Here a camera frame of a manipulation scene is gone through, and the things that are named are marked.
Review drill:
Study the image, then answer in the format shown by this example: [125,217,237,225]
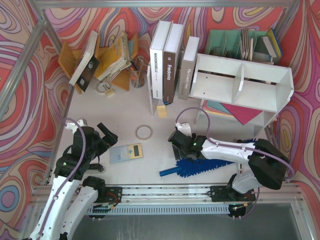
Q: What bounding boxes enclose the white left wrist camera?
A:
[65,118,87,134]

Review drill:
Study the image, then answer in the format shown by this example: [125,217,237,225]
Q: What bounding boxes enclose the tape roll ring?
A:
[135,124,154,140]

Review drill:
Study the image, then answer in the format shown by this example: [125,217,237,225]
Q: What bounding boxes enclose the blue yellow folders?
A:
[265,28,283,59]

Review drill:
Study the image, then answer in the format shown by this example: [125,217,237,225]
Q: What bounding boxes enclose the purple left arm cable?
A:
[37,117,88,238]

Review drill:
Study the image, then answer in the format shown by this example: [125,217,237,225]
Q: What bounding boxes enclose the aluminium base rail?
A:
[32,184,305,216]

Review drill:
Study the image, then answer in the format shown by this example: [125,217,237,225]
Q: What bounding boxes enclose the teal desk organizer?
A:
[204,28,281,64]

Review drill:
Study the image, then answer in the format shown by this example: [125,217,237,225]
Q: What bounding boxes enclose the white book black cover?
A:
[69,30,99,92]

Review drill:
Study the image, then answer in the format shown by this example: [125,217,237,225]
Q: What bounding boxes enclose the yellow worn books stack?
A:
[96,32,130,83]

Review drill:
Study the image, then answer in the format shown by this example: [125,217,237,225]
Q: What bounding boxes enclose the teal paper sheets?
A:
[202,100,234,118]

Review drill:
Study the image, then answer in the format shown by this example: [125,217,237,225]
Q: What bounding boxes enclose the white Mademoiselle book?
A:
[149,20,172,100]

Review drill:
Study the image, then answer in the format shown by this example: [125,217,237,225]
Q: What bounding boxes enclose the clear pencil cup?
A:
[129,57,145,89]

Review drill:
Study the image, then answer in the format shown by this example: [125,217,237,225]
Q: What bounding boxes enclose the brown Fredonia book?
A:
[163,23,184,103]

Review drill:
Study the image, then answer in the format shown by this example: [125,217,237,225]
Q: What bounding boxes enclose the blue microfiber duster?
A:
[159,135,255,178]

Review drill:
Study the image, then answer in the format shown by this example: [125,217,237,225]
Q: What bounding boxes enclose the yellow wooden book rack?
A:
[58,30,138,94]

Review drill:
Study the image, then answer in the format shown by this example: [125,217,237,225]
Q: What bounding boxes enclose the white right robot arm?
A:
[159,130,295,201]

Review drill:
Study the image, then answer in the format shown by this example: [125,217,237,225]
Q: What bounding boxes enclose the taupe Lonely Ones book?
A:
[178,36,200,100]

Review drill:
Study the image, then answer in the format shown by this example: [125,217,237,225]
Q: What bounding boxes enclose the small wooden block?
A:
[156,105,168,118]

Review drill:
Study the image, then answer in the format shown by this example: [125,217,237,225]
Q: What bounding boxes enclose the ring with gold binder clip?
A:
[96,81,115,97]

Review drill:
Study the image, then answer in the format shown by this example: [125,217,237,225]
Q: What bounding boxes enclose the white wooden bookshelf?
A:
[190,53,294,137]

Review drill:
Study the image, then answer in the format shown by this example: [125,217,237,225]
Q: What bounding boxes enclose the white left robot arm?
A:
[29,118,118,240]

